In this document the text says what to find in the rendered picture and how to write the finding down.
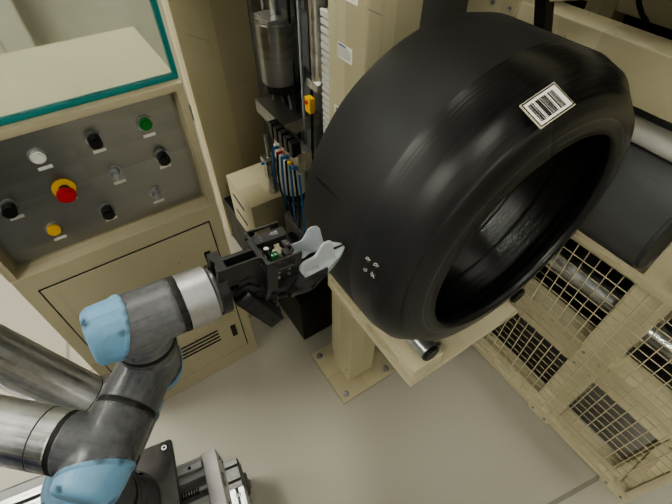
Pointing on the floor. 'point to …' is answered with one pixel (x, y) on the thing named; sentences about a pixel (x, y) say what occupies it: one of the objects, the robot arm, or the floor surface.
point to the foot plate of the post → (347, 390)
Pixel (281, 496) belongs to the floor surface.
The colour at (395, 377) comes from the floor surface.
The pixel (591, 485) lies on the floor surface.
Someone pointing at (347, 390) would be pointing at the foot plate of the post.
